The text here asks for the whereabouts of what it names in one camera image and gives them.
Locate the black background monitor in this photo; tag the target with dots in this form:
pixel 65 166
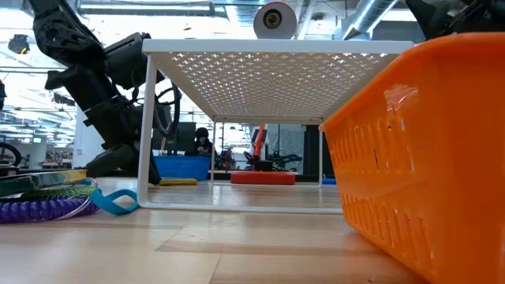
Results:
pixel 187 138

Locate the silver ventilation duct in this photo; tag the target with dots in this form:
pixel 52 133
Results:
pixel 367 16

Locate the dark cabinet panel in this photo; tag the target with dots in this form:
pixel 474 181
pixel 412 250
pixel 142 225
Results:
pixel 313 150

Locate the white perforated metal shelf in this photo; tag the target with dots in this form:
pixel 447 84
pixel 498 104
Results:
pixel 276 45

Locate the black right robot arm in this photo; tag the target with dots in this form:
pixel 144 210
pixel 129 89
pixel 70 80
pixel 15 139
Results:
pixel 426 16

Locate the blue plastic basket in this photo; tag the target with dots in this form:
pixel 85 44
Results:
pixel 185 167

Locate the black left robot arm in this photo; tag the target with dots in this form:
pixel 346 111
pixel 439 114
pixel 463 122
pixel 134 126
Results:
pixel 63 39

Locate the black background equipment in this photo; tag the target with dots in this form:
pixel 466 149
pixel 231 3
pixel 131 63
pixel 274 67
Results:
pixel 284 161

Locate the black ceiling fixture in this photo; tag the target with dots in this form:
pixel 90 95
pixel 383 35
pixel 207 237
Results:
pixel 19 44

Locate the person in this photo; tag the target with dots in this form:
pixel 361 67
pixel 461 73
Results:
pixel 202 134

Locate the white round camera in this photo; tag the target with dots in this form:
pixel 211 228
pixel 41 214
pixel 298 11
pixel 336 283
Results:
pixel 264 27

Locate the yellow packaged card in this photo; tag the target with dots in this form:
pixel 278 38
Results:
pixel 177 181

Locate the white building column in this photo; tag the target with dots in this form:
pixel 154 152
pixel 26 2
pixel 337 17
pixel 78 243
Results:
pixel 79 138

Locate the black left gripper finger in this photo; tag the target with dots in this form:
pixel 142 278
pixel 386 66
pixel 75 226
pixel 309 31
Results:
pixel 154 173
pixel 112 163

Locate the orange plastic basket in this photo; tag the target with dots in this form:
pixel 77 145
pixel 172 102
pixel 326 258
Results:
pixel 434 158

